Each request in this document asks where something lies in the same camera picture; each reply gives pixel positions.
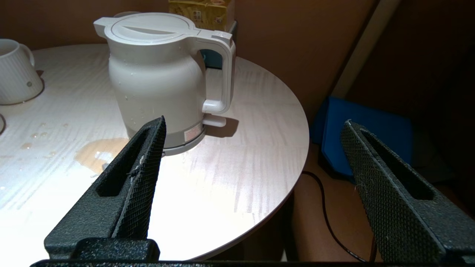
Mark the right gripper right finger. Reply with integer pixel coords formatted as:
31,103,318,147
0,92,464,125
340,119,475,263

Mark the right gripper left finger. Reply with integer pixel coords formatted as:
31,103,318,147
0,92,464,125
44,116,167,260

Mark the white electric kettle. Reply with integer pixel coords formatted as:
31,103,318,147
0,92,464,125
93,12,236,156

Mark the white kettle lid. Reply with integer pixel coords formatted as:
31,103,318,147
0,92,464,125
104,13,197,46

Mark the yellow tea box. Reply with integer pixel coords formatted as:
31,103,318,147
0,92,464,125
168,0,236,32

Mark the round white wooden table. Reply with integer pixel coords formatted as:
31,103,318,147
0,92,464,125
0,44,310,267

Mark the blue box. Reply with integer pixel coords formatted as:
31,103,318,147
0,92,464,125
310,97,414,178

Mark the white ribbed mug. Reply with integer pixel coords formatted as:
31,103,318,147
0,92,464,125
0,39,44,105

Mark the black cable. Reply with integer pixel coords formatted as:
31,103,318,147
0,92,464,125
301,171,377,263

